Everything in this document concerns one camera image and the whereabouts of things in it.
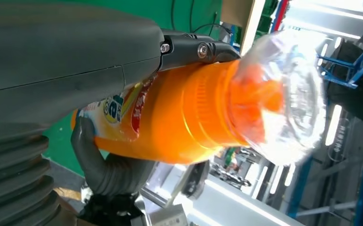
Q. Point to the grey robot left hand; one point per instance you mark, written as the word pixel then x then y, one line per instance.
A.
pixel 60 53

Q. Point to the cardboard box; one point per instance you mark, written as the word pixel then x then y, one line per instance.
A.
pixel 247 21

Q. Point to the green plastic crate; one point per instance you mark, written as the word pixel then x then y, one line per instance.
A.
pixel 267 15

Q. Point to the blue metal rack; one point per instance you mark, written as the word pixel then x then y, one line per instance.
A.
pixel 356 68

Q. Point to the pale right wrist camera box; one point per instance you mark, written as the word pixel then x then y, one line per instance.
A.
pixel 169 220

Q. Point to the red rail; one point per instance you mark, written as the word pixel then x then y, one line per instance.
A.
pixel 280 14

